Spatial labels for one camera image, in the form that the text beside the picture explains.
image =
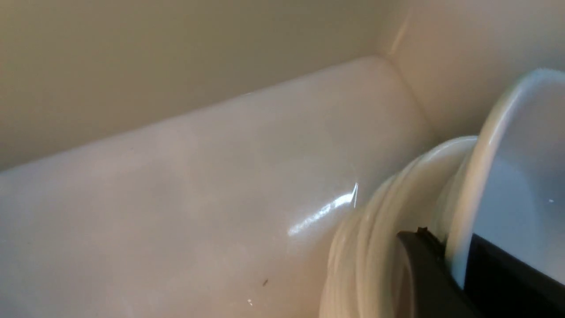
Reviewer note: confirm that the stack of white sauce dishes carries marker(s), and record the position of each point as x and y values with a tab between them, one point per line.
360	261

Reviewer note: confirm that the white sauce dish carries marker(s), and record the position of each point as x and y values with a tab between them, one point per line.
512	187

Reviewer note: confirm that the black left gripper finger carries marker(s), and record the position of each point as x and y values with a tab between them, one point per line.
497	285

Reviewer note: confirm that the large white plastic tub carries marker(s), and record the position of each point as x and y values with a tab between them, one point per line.
192	158

